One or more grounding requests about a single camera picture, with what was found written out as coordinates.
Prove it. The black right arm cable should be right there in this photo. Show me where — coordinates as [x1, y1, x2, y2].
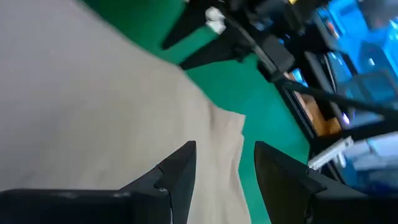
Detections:
[275, 73, 398, 118]

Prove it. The beige garment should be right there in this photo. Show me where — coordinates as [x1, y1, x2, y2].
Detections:
[0, 0, 252, 224]

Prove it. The black metal table frame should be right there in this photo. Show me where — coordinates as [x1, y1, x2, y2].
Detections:
[275, 79, 398, 187]

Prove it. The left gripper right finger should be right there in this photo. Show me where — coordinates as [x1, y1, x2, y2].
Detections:
[253, 141, 368, 224]

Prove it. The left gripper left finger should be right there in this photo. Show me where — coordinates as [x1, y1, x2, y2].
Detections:
[119, 140, 197, 224]

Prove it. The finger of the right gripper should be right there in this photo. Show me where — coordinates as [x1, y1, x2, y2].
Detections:
[160, 4, 218, 50]
[179, 34, 257, 71]

